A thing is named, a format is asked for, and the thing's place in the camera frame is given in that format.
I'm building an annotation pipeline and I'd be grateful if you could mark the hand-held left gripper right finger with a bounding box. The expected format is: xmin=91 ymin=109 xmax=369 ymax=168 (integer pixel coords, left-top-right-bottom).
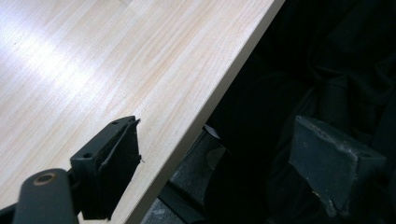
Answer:
xmin=288 ymin=115 xmax=388 ymax=218

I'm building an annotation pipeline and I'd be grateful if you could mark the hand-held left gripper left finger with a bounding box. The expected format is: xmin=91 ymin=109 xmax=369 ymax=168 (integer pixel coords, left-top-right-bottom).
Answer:
xmin=69 ymin=115 xmax=143 ymax=221

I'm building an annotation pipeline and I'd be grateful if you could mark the dark metal stand base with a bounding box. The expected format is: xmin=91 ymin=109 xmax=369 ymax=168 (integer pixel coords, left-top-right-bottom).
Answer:
xmin=140 ymin=124 xmax=232 ymax=224

